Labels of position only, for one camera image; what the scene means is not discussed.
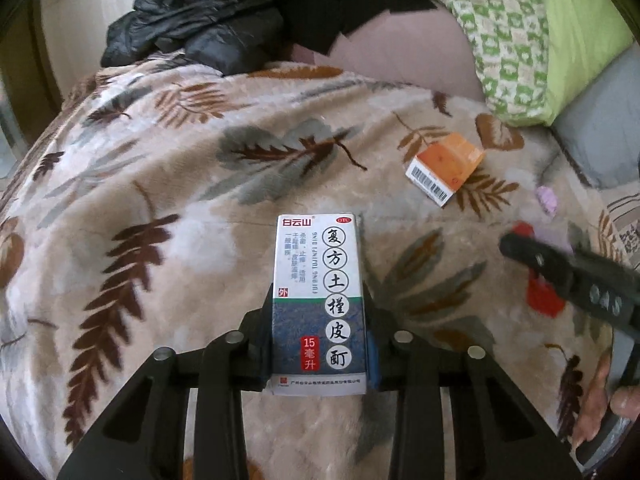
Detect small purple wrapper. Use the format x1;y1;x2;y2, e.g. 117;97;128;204
535;185;559;218

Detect orange small box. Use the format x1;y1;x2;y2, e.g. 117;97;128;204
405;132;485;208

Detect red wrapper piece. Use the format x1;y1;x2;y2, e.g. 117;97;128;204
512;221;567;318

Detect blue white medicine box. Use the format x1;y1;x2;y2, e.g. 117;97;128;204
269;212;368;396

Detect black jacket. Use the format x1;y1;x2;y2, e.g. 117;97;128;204
101;0;435;76

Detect green patterned quilt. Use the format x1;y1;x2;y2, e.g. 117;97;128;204
437;0;634;126

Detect grey blue pillow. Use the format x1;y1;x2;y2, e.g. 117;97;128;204
552;44;640;188

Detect striped beige pillow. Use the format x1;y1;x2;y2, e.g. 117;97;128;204
601;181;639;269

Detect pink bed sheet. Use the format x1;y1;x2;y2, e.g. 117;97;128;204
290;6;485;102

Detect leaf pattern bed blanket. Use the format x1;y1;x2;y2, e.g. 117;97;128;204
1;55;625;479

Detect person's right hand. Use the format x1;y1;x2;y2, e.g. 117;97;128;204
572;349;640;451

